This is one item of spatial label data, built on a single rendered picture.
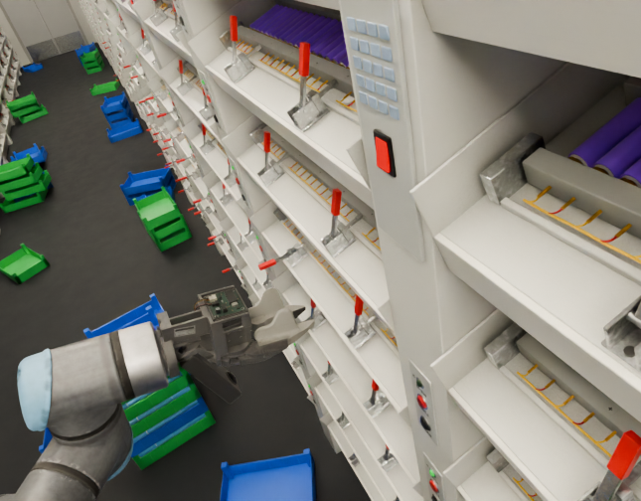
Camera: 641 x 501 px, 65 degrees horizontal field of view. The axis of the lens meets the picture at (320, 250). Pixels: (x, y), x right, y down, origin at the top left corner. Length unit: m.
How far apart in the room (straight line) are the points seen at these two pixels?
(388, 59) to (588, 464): 0.35
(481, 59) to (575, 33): 0.12
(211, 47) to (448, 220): 0.70
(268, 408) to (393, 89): 1.74
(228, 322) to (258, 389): 1.41
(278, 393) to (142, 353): 1.40
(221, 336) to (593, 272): 0.47
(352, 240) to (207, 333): 0.23
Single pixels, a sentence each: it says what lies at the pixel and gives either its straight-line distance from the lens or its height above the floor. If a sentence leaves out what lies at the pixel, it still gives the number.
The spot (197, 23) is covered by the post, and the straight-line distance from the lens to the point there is 1.00.
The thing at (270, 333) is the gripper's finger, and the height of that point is 1.06.
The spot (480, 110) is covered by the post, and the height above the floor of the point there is 1.40.
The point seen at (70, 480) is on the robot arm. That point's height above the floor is 1.03.
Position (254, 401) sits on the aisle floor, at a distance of 2.05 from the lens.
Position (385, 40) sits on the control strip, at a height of 1.46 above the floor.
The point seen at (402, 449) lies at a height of 0.75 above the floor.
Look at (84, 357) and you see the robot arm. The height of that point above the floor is 1.15.
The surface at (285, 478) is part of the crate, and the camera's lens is 1.83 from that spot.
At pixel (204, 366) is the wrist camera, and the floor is 1.06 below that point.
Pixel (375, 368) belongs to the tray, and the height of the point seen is 0.94.
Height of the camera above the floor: 1.55
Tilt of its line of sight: 36 degrees down
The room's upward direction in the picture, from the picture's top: 15 degrees counter-clockwise
